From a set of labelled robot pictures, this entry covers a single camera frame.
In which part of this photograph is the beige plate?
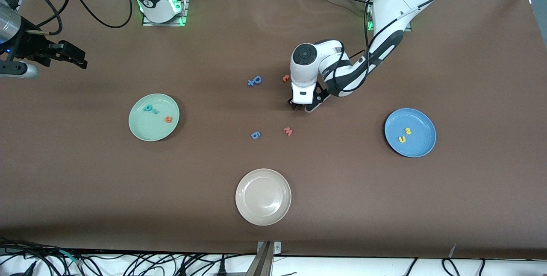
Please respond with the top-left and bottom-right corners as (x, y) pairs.
(235, 168), (292, 226)

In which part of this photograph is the mint green plate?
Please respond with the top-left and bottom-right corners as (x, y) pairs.
(128, 93), (180, 142)

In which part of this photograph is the blue plate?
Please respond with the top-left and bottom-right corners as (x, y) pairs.
(384, 108), (437, 158)

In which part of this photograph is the brown table cover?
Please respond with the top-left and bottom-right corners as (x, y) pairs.
(0, 0), (547, 259)

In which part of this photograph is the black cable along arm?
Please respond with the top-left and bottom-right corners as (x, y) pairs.
(363, 0), (505, 69)

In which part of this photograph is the aluminium profile post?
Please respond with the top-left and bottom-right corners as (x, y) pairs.
(245, 241), (282, 276)

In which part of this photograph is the teal cable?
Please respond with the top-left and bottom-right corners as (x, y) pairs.
(56, 248), (84, 268)

